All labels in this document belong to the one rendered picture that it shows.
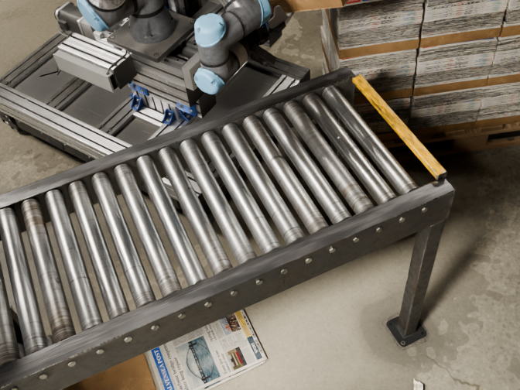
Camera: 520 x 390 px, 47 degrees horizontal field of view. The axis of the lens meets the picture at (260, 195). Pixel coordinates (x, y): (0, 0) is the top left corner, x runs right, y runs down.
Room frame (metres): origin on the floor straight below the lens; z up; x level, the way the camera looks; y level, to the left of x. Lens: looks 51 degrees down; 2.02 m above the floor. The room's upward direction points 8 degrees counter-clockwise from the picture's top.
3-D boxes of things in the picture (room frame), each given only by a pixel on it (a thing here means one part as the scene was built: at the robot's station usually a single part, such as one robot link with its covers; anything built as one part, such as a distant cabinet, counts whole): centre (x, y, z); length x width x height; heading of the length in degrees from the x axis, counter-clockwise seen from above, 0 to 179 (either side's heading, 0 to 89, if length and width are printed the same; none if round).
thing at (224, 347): (0.95, 0.27, 0.01); 0.37 x 0.28 x 0.01; 108
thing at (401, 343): (0.92, -0.45, 0.01); 0.14 x 0.13 x 0.01; 18
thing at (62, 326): (0.85, 0.55, 0.77); 0.47 x 0.05 x 0.05; 18
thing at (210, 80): (1.24, 0.07, 1.00); 0.11 x 0.08 x 0.09; 143
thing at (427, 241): (0.92, -0.45, 0.34); 0.06 x 0.06 x 0.68; 18
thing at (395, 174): (1.14, -0.32, 0.77); 0.47 x 0.05 x 0.05; 18
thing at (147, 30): (1.71, 0.28, 0.87); 0.15 x 0.15 x 0.10
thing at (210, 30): (1.25, 0.05, 1.10); 0.11 x 0.08 x 0.11; 129
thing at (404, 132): (1.15, -0.40, 0.81); 0.43 x 0.03 x 0.02; 18
